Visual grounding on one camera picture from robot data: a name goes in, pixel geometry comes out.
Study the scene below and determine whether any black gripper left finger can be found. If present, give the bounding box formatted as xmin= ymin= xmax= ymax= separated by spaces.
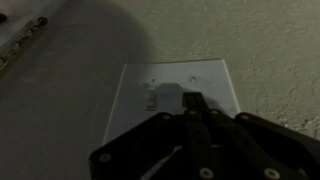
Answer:
xmin=88 ymin=91 xmax=215 ymax=180

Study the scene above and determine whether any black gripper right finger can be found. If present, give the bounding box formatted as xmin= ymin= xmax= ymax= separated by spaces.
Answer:
xmin=193 ymin=92 xmax=320 ymax=180

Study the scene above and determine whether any metal door hinge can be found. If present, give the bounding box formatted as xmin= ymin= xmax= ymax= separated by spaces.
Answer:
xmin=0 ymin=15 xmax=49 ymax=72

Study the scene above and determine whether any white switch toggle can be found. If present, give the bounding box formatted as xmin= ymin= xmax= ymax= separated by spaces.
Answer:
xmin=144 ymin=86 xmax=159 ymax=112

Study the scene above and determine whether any white light switch plate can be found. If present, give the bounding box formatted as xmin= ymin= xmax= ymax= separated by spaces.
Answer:
xmin=101 ymin=58 xmax=242 ymax=147

